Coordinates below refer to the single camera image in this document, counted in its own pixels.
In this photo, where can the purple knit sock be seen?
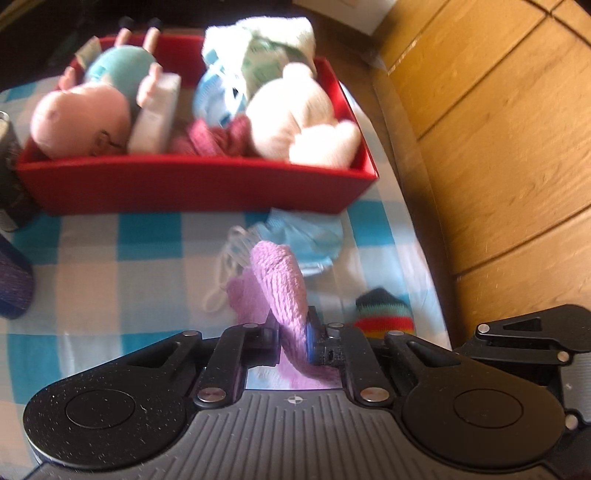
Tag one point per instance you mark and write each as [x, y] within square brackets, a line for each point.
[277, 281]

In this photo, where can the white sponge block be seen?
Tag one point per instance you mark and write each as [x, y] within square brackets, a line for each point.
[154, 115]

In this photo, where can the blue drink can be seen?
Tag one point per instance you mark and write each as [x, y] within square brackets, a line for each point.
[14, 281]

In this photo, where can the red cardboard box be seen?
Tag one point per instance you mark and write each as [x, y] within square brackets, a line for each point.
[184, 184]

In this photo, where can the blue face mask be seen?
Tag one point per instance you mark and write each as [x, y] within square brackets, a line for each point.
[304, 235]
[207, 97]

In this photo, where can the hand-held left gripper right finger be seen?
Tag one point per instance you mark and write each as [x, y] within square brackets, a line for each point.
[313, 340]

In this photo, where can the maroon knit cloth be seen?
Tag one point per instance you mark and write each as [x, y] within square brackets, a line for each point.
[207, 136]

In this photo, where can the pink pig plush toy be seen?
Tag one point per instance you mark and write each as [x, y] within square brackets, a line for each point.
[78, 115]

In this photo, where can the cream white plush toy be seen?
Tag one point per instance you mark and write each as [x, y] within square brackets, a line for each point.
[286, 115]

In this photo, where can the rainbow striped sock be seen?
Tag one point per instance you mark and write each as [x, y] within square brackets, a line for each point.
[383, 314]

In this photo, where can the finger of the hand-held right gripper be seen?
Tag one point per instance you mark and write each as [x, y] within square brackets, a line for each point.
[521, 341]

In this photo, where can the dark green drink can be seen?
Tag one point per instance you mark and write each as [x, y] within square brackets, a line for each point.
[11, 184]

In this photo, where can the blue white checkered tablecloth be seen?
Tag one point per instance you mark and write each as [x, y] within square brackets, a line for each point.
[115, 258]

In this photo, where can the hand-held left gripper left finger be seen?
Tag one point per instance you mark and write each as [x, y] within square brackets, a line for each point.
[272, 342]

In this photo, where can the white towel with green print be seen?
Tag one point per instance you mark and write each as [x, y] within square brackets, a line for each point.
[277, 37]

